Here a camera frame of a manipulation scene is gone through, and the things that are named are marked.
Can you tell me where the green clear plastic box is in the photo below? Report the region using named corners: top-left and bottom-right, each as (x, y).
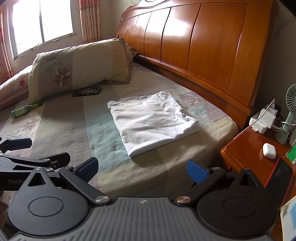
top-left (286, 141), bottom-right (296, 165)

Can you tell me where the window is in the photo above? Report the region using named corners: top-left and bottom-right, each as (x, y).
top-left (7, 0), bottom-right (81, 61)

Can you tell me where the white charging cable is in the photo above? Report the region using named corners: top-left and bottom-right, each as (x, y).
top-left (231, 99), bottom-right (276, 139)

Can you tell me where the white paper pack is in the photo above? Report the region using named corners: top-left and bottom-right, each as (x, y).
top-left (279, 197), bottom-right (296, 241)

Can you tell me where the folded pink floral quilt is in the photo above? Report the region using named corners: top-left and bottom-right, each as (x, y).
top-left (0, 65), bottom-right (34, 110)

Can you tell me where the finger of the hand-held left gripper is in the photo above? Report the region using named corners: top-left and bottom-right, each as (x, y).
top-left (0, 152), bottom-right (71, 173)
top-left (0, 137), bottom-right (32, 151)

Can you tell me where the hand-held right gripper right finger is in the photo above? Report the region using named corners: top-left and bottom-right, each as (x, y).
top-left (174, 159), bottom-right (263, 207)

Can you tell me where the floral pillow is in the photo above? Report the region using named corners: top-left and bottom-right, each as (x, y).
top-left (28, 38), bottom-right (133, 106)

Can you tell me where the small green desk fan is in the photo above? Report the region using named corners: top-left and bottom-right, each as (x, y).
top-left (276, 84), bottom-right (296, 145)

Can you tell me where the white charging dock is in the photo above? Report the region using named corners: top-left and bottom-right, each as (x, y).
top-left (249, 99), bottom-right (279, 134)

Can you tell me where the pink checked curtain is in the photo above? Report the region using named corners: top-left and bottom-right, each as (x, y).
top-left (0, 5), bottom-right (14, 85)
top-left (79, 0), bottom-right (101, 44)

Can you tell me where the white t-shirt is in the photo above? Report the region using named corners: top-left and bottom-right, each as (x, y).
top-left (107, 91), bottom-right (200, 157)

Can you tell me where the white earbuds case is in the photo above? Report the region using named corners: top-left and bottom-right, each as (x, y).
top-left (262, 143), bottom-right (277, 159)

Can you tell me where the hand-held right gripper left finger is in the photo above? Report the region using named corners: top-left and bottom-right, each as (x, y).
top-left (28, 157), bottom-right (112, 207)

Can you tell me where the phone with cartoon case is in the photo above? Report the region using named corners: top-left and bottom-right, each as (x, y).
top-left (72, 86), bottom-right (102, 97)

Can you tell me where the black smartphone with red case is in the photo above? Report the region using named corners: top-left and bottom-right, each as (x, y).
top-left (264, 158), bottom-right (294, 209)

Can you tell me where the wooden headboard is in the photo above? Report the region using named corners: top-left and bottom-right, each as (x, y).
top-left (117, 0), bottom-right (280, 130)

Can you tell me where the green glass bottle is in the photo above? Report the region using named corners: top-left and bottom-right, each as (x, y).
top-left (11, 101), bottom-right (44, 119)

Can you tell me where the wooden nightstand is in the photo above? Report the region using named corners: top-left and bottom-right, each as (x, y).
top-left (220, 127), bottom-right (294, 209)

